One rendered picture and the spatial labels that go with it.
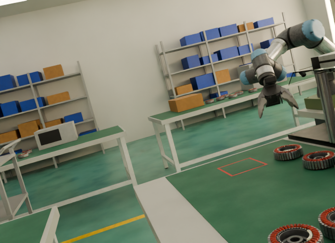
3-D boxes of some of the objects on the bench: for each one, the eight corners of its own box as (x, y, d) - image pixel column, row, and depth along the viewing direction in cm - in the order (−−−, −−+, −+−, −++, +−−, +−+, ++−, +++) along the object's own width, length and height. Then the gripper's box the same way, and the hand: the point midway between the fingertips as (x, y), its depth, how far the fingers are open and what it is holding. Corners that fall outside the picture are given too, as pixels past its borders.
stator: (299, 171, 119) (297, 161, 119) (307, 160, 128) (305, 151, 127) (334, 170, 112) (332, 159, 112) (340, 158, 121) (338, 148, 121)
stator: (273, 155, 145) (271, 147, 145) (300, 150, 143) (298, 141, 142) (276, 163, 134) (274, 154, 134) (306, 157, 132) (304, 148, 131)
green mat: (165, 177, 156) (165, 177, 156) (282, 139, 168) (282, 139, 168) (272, 288, 64) (271, 287, 64) (513, 187, 76) (513, 186, 76)
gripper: (289, 79, 151) (304, 115, 140) (245, 90, 155) (255, 127, 144) (289, 66, 144) (304, 104, 133) (243, 79, 148) (253, 116, 137)
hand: (279, 112), depth 136 cm, fingers open, 14 cm apart
